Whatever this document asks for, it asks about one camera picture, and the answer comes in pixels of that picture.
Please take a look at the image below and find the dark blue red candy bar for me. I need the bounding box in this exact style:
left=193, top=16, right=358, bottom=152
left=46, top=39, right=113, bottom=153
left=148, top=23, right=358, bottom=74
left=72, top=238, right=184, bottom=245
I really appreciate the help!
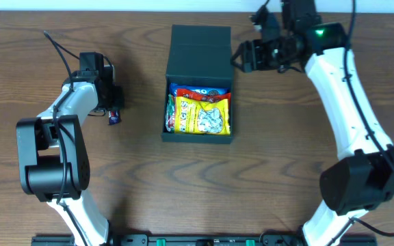
left=108, top=110, right=121, bottom=126

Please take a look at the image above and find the dark green gift box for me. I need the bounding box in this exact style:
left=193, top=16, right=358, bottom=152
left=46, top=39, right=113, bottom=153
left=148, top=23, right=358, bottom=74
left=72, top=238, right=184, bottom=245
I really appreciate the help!
left=160, top=23, right=235, bottom=144

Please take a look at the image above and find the blue Oreo cookie pack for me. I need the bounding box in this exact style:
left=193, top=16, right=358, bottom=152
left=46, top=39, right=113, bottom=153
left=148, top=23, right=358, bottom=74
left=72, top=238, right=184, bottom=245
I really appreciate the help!
left=169, top=83, right=229, bottom=96

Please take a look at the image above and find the green red candy bar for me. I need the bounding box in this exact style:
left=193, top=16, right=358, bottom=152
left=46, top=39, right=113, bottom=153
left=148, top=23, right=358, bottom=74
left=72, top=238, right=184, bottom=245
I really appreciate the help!
left=166, top=94, right=176, bottom=133

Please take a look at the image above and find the red Hacks candy bag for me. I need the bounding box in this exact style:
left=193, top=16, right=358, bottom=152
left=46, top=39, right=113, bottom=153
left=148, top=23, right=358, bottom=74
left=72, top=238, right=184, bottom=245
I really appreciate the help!
left=176, top=88, right=231, bottom=103

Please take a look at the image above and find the yellow Hacks candy bag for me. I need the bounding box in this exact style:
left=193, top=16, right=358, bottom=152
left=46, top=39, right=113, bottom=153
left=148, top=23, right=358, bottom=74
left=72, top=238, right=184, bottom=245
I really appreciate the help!
left=174, top=96, right=231, bottom=135

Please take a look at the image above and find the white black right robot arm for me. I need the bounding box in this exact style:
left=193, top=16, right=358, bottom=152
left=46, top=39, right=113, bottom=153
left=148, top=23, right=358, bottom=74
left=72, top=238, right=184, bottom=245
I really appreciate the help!
left=231, top=23, right=394, bottom=245

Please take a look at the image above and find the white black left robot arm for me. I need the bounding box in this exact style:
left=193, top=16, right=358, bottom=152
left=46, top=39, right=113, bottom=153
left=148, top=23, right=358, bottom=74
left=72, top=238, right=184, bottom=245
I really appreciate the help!
left=16, top=64, right=122, bottom=245

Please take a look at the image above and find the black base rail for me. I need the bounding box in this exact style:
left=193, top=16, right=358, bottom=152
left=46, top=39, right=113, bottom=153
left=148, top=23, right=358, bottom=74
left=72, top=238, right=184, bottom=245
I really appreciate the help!
left=31, top=234, right=378, bottom=246

